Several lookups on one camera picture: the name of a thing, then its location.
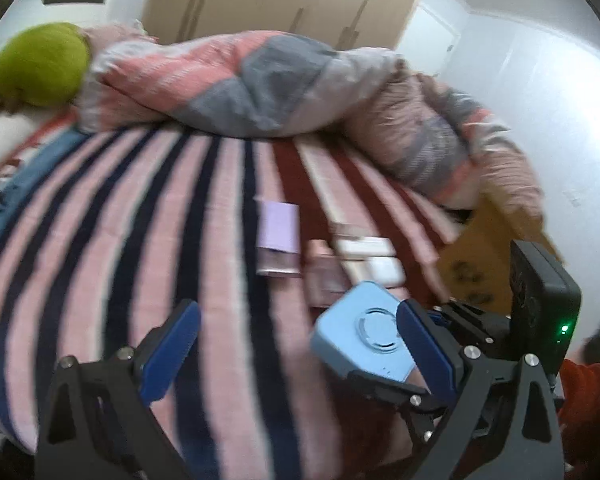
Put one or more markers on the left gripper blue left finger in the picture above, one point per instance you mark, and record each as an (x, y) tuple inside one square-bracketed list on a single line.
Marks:
[(162, 352)]

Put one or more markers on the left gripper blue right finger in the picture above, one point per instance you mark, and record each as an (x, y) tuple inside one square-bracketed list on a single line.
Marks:
[(433, 348)]

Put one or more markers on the blue square device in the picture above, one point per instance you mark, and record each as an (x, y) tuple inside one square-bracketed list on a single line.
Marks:
[(358, 333)]

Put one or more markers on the pink spray bottle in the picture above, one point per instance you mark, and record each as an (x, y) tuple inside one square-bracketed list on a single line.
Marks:
[(325, 279)]

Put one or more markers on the white earbuds case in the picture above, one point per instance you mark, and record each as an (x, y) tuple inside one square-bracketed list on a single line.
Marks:
[(385, 271)]

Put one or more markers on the cardboard box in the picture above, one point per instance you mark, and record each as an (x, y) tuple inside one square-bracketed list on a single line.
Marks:
[(475, 268)]

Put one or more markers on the white flat soap case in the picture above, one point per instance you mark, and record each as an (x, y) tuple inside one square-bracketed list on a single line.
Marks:
[(363, 248)]

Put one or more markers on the striped bed blanket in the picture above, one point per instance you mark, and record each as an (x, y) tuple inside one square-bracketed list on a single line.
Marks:
[(102, 236)]

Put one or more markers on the purple small box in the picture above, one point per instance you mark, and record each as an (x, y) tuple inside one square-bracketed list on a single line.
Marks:
[(278, 239)]

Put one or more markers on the white door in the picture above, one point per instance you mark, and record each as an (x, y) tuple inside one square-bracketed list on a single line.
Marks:
[(427, 42)]

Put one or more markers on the pink grey striped duvet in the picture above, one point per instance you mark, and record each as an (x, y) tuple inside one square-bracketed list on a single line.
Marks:
[(434, 139)]

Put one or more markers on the green plush pillow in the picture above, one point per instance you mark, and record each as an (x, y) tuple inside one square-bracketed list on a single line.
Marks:
[(44, 65)]

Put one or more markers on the black camera box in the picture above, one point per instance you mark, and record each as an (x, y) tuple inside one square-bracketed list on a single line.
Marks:
[(545, 305)]

